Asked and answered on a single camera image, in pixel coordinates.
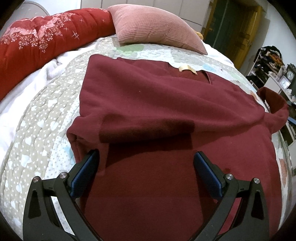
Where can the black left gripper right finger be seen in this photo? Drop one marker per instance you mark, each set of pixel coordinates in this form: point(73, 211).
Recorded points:
point(241, 213)

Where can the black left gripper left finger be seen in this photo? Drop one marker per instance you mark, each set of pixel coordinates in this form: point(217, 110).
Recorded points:
point(40, 220)

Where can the dark red sweater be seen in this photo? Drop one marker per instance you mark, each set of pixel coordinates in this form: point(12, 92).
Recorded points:
point(148, 120)

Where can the patchwork heart quilt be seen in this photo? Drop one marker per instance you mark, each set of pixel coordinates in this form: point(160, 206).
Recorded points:
point(39, 145)

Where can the white fleece blanket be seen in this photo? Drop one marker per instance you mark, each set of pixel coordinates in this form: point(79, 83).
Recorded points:
point(24, 92)

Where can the cluttered white shelf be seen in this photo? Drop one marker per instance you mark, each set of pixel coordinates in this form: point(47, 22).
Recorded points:
point(268, 70)

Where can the red floral comforter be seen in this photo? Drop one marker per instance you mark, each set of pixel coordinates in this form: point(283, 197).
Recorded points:
point(28, 44)

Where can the wooden door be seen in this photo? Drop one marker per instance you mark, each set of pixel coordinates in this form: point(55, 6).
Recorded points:
point(231, 28)

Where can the white headboard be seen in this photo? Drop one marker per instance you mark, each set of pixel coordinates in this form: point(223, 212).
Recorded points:
point(28, 9)

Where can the pink corduroy pillow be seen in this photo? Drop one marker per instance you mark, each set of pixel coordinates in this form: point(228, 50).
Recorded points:
point(146, 24)

